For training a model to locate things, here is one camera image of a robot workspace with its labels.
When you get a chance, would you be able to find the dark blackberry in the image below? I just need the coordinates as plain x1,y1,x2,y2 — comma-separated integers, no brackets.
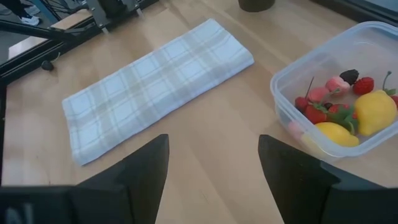
339,68,360,86

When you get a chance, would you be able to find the potted plant in black pot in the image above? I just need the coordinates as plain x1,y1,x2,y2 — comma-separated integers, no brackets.
238,0,276,13

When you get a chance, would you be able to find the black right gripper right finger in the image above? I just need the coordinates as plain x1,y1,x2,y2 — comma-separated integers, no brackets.
257,134,398,224

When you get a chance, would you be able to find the yellow lemon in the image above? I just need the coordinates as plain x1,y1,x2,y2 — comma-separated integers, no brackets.
353,89,398,137
313,121,361,148

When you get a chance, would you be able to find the small red cherry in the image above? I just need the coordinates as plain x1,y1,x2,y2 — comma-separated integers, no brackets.
294,76,315,113

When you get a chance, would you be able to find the clear plastic tupperware container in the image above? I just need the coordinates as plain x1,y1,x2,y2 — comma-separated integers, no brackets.
269,21,398,162

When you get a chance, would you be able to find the dark cherry with stem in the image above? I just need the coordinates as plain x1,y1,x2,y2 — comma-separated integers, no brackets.
40,52,62,72

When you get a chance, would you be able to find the red strawberry with green leaves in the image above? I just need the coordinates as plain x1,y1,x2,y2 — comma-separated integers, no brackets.
326,103,359,135

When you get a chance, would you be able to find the plaid folded dish towel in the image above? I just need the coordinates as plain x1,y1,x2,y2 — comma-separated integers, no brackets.
61,17,255,167

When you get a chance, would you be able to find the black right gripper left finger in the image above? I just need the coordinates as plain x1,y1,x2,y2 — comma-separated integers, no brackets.
74,133,170,224

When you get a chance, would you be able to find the pink fruit piece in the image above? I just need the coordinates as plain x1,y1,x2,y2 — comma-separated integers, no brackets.
307,86,330,103
325,76,351,96

